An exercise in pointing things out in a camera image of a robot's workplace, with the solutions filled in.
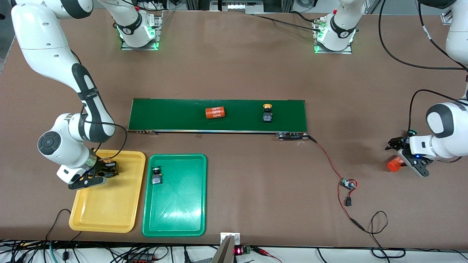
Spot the orange printed cylinder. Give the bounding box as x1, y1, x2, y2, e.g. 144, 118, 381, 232
387, 156, 405, 172
205, 106, 226, 119

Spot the green conveyor belt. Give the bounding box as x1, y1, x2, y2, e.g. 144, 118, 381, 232
127, 98, 309, 141

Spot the looped black cable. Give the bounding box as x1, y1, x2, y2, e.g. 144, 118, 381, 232
360, 211, 406, 259

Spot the aluminium equipment rack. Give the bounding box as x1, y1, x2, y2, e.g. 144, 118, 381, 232
185, 0, 293, 14

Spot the tangled cable bundle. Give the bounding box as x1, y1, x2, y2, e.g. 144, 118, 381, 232
0, 239, 220, 263

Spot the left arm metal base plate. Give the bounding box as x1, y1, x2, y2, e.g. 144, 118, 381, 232
314, 18, 353, 54

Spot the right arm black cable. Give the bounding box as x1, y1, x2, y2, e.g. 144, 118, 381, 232
69, 49, 128, 159

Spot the yellow plastic tray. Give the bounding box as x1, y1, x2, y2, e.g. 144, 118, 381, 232
69, 149, 146, 233

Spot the red probe wire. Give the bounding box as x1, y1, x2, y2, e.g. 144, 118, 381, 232
252, 247, 282, 263

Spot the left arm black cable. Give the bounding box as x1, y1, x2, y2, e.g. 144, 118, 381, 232
378, 0, 468, 139

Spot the thin black cable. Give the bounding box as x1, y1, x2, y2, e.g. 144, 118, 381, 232
46, 209, 83, 242

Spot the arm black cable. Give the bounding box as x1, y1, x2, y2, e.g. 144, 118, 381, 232
69, 49, 128, 159
378, 0, 468, 139

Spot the green plastic tray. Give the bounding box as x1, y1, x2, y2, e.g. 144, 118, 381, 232
142, 154, 207, 237

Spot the red terminal block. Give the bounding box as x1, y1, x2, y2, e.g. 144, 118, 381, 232
126, 254, 158, 263

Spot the grey metal camera bracket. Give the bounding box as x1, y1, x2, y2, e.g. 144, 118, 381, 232
210, 232, 241, 263

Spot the black base power cable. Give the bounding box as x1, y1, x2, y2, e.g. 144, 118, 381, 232
252, 11, 322, 33

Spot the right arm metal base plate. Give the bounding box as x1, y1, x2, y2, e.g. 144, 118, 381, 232
121, 11, 163, 51

